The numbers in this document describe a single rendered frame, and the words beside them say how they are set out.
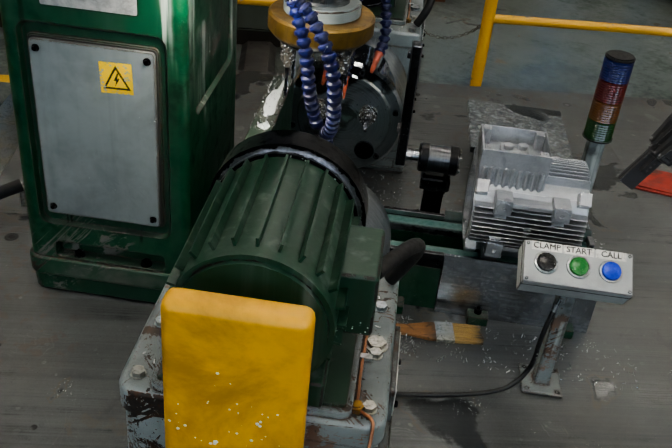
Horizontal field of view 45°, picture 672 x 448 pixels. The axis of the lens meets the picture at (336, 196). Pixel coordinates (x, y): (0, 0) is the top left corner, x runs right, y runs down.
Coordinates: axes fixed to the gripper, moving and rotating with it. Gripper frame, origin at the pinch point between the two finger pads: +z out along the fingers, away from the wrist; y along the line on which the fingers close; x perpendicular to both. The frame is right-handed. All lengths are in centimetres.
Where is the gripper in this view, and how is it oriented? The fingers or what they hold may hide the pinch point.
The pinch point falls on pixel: (640, 169)
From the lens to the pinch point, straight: 145.5
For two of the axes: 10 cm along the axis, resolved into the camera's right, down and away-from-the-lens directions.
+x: 8.1, 5.4, 2.1
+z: -5.7, 6.6, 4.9
